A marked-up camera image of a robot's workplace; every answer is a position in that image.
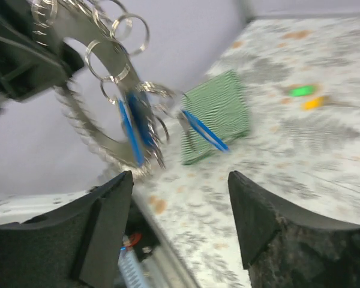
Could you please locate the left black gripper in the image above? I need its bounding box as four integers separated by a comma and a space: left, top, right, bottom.
0, 1, 84, 101

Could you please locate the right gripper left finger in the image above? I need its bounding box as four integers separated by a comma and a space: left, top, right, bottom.
0, 172, 133, 287

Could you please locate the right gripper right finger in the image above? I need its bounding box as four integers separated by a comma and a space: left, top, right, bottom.
228, 171, 360, 288

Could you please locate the metal key ring disc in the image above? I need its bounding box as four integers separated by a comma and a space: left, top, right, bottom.
31, 1, 175, 178

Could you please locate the blue key tag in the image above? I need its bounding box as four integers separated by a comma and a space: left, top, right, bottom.
116, 92, 154, 167
176, 110, 230, 152

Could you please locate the yellow key tag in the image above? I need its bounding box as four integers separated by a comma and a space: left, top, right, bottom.
301, 96, 328, 111

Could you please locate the green key tag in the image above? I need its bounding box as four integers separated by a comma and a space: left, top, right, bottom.
289, 85, 316, 97

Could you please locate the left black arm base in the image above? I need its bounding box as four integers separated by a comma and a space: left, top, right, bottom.
125, 201, 160, 262

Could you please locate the green striped cloth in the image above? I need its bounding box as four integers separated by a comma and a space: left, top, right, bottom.
181, 70, 250, 165

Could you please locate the blue slotted cable duct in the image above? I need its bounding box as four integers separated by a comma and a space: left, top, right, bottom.
118, 235, 150, 288

